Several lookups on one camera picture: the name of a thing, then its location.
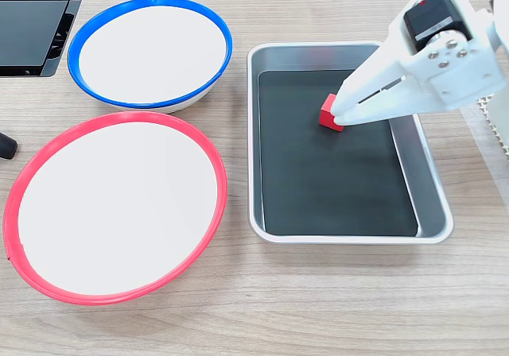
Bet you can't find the white dish blue rim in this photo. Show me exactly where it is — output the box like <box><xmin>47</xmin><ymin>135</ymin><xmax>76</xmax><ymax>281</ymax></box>
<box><xmin>66</xmin><ymin>0</ymin><xmax>234</xmax><ymax>114</ymax></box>

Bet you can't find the silver metal tray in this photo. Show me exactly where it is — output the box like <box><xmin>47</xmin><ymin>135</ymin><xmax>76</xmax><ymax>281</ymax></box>
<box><xmin>246</xmin><ymin>40</ymin><xmax>455</xmax><ymax>246</ymax></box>

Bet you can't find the white dish red rim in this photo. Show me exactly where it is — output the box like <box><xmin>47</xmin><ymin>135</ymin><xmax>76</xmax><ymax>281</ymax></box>
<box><xmin>2</xmin><ymin>110</ymin><xmax>229</xmax><ymax>307</ymax></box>

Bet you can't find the white mesh anti-slip mat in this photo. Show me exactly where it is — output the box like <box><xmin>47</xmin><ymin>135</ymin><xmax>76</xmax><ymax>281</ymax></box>
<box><xmin>475</xmin><ymin>95</ymin><xmax>509</xmax><ymax>159</ymax></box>

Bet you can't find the red cube block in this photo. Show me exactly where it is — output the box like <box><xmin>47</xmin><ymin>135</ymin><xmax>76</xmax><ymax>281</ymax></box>
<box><xmin>318</xmin><ymin>92</ymin><xmax>345</xmax><ymax>133</ymax></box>

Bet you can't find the black tray liner mat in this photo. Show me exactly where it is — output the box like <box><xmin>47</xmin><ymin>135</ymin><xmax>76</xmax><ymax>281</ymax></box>
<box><xmin>257</xmin><ymin>68</ymin><xmax>419</xmax><ymax>238</ymax></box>

